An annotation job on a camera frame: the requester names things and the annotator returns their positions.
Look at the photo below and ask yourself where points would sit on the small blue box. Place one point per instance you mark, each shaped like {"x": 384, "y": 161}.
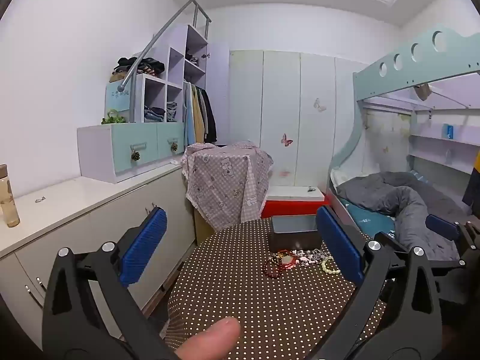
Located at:
{"x": 448, "y": 131}

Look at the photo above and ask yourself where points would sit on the pink checked bear cloth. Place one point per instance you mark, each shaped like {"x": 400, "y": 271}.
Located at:
{"x": 225, "y": 180}

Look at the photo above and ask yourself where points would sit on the brown hanging object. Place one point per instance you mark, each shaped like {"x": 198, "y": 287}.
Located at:
{"x": 423, "y": 92}

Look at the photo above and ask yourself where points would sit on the white sideboard cabinet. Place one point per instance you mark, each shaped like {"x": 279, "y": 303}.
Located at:
{"x": 93, "y": 225}

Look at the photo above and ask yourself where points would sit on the brown polka dot round table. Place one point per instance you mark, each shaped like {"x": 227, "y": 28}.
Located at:
{"x": 243, "y": 288}

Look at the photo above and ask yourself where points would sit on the grey metal handrail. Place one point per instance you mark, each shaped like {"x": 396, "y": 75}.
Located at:
{"x": 157, "y": 37}

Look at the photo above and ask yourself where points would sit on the folded dark jeans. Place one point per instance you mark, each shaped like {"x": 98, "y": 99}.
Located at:
{"x": 153, "y": 114}

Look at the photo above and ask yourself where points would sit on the teal bed sheet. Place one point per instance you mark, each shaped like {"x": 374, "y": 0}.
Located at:
{"x": 369, "y": 219}

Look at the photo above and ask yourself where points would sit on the hanging clothes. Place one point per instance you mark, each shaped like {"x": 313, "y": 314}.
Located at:
{"x": 200, "y": 116}

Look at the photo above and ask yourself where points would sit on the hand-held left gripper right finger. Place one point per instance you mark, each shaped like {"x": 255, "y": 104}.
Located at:
{"x": 339, "y": 243}

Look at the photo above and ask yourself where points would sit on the green plant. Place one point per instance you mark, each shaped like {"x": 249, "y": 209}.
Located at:
{"x": 112, "y": 119}

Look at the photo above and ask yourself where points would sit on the dark blue black garment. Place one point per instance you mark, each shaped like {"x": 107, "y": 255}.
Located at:
{"x": 473, "y": 191}

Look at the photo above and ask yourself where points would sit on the lilac stair shelf unit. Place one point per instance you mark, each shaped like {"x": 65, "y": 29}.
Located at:
{"x": 217, "y": 82}

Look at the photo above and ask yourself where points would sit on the red box white lid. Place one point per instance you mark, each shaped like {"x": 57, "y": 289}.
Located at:
{"x": 292, "y": 204}

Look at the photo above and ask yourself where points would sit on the amber plastic bottle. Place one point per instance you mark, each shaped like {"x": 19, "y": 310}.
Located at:
{"x": 8, "y": 202}

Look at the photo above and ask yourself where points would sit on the white wardrobe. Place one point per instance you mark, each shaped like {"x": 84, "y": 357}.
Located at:
{"x": 300, "y": 101}

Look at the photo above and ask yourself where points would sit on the grey duvet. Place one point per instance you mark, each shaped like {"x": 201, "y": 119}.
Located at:
{"x": 408, "y": 210}

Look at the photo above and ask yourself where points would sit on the dark clothes pile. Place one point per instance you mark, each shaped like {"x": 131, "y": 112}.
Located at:
{"x": 144, "y": 65}

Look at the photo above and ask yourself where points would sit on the faint pink butterfly sticker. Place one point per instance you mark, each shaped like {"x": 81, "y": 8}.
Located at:
{"x": 284, "y": 174}

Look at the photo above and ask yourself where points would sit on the teal bunk bed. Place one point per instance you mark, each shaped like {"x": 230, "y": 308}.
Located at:
{"x": 408, "y": 67}

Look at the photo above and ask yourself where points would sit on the beige small cabinet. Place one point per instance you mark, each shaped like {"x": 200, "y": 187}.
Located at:
{"x": 204, "y": 228}

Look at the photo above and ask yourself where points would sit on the pale butterfly sticker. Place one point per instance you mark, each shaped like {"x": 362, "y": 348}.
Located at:
{"x": 319, "y": 105}

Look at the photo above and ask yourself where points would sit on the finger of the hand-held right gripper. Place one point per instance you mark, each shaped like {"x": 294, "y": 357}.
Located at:
{"x": 444, "y": 228}
{"x": 463, "y": 285}

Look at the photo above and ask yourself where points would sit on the person's left hand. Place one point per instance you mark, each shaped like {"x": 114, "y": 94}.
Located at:
{"x": 210, "y": 339}

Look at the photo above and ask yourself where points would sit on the light blue storage box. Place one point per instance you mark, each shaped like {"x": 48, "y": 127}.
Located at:
{"x": 118, "y": 99}

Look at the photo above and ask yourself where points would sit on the grey metal tin box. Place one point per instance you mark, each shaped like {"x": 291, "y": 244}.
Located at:
{"x": 292, "y": 240}

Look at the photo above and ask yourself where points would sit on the folded grey clothes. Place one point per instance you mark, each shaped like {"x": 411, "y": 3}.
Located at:
{"x": 171, "y": 111}

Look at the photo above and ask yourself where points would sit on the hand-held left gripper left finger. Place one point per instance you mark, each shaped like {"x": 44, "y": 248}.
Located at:
{"x": 144, "y": 243}

